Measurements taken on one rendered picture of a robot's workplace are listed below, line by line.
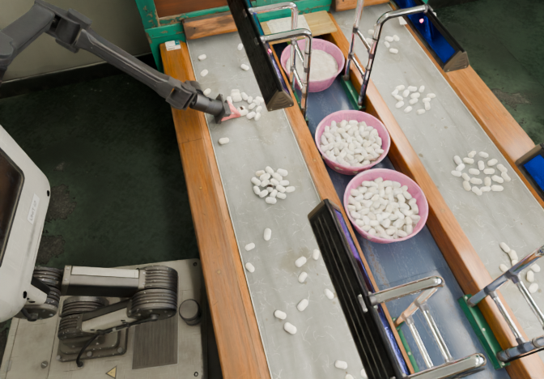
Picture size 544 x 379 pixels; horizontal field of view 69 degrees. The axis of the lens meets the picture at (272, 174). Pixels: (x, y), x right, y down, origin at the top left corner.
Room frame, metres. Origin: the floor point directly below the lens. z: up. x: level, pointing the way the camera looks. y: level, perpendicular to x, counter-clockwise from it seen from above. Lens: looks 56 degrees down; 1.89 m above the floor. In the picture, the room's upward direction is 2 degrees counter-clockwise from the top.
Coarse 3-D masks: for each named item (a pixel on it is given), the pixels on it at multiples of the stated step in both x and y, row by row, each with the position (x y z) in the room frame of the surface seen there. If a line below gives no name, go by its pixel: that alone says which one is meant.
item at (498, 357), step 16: (528, 256) 0.32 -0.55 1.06; (512, 272) 0.31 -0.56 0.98; (496, 288) 0.31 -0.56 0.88; (464, 304) 0.32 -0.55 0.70; (496, 304) 0.28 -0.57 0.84; (480, 320) 0.27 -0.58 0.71; (480, 336) 0.23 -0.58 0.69; (496, 352) 0.19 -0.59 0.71; (512, 352) 0.17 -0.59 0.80; (496, 368) 0.15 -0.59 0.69
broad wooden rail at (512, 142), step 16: (448, 80) 1.19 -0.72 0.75; (464, 80) 1.18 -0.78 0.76; (480, 80) 1.17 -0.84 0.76; (464, 96) 1.09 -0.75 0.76; (480, 96) 1.09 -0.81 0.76; (480, 112) 1.01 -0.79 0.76; (496, 112) 1.00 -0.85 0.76; (496, 128) 0.93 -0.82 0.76; (512, 128) 0.92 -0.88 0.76; (496, 144) 0.87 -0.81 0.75; (512, 144) 0.85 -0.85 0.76; (528, 144) 0.85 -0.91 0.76; (512, 160) 0.78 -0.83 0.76
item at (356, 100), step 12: (360, 0) 1.25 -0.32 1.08; (360, 12) 1.25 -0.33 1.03; (396, 12) 1.12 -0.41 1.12; (408, 12) 1.13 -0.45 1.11; (420, 12) 1.13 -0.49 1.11; (360, 36) 1.21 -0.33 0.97; (372, 48) 1.10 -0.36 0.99; (348, 60) 1.25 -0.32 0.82; (372, 60) 1.10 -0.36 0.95; (348, 72) 1.25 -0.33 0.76; (360, 72) 1.15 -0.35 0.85; (348, 84) 1.23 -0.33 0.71; (348, 96) 1.19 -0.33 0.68; (360, 96) 1.11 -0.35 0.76; (360, 108) 1.09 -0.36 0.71
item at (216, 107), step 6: (222, 96) 1.05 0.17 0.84; (210, 102) 1.00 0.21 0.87; (216, 102) 1.01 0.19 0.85; (222, 102) 1.02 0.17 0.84; (210, 108) 0.98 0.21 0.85; (216, 108) 0.99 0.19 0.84; (222, 108) 1.00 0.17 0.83; (216, 114) 0.99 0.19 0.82; (222, 114) 0.98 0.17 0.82; (216, 120) 0.98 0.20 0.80
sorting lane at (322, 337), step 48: (192, 48) 1.45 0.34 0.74; (240, 96) 1.15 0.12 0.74; (240, 144) 0.91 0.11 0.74; (288, 144) 0.90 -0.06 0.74; (240, 192) 0.70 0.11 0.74; (288, 192) 0.70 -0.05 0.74; (240, 240) 0.53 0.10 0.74; (288, 240) 0.52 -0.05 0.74; (288, 288) 0.37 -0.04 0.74; (288, 336) 0.24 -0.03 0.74; (336, 336) 0.23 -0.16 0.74
